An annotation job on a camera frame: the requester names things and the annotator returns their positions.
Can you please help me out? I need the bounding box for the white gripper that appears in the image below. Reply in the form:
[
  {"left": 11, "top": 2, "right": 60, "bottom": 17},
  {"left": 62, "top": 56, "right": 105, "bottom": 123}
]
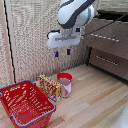
[{"left": 46, "top": 28, "right": 83, "bottom": 58}]

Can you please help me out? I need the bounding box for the brown drawer front large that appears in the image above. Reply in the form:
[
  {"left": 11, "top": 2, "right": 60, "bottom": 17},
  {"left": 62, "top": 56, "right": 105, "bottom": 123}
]
[{"left": 83, "top": 18, "right": 128, "bottom": 62}]

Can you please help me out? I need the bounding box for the long silver drawer handle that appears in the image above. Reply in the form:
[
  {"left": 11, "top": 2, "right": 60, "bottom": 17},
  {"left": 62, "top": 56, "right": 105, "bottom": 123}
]
[{"left": 90, "top": 32, "right": 120, "bottom": 43}]

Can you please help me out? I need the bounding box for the brown drawer front small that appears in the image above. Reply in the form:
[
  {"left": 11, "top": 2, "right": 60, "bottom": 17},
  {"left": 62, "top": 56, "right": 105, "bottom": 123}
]
[{"left": 87, "top": 48, "right": 128, "bottom": 82}]

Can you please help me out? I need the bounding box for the brown wooden drawer cabinet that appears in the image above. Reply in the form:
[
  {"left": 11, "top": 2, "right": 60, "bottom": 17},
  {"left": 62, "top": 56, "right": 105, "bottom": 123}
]
[{"left": 82, "top": 9, "right": 128, "bottom": 83}]

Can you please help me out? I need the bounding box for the red cup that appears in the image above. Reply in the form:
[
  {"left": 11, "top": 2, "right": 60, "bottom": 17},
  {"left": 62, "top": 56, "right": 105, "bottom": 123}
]
[{"left": 56, "top": 72, "right": 74, "bottom": 83}]

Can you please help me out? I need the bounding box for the beige woven screen panel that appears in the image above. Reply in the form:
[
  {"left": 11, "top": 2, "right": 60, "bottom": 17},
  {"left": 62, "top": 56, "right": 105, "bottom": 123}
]
[{"left": 0, "top": 0, "right": 98, "bottom": 88}]

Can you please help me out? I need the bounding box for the pink plastic cup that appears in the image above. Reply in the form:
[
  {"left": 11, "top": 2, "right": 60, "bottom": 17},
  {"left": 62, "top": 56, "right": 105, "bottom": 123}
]
[{"left": 58, "top": 78, "right": 73, "bottom": 99}]

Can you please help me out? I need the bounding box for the yellow red snack box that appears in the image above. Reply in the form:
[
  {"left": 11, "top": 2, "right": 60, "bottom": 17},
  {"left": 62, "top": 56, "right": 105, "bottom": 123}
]
[{"left": 38, "top": 74, "right": 63, "bottom": 103}]

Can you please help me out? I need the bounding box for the red plastic shopping basket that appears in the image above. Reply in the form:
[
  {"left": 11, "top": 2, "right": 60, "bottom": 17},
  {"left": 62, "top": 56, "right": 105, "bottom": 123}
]
[{"left": 0, "top": 79, "right": 57, "bottom": 128}]

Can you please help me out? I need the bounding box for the short silver drawer handle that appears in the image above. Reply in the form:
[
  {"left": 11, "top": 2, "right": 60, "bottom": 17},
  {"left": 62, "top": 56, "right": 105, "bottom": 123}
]
[{"left": 95, "top": 54, "right": 121, "bottom": 68}]

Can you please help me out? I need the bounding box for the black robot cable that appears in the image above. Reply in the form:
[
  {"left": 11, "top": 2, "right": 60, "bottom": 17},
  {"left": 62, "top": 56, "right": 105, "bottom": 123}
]
[{"left": 81, "top": 13, "right": 128, "bottom": 37}]

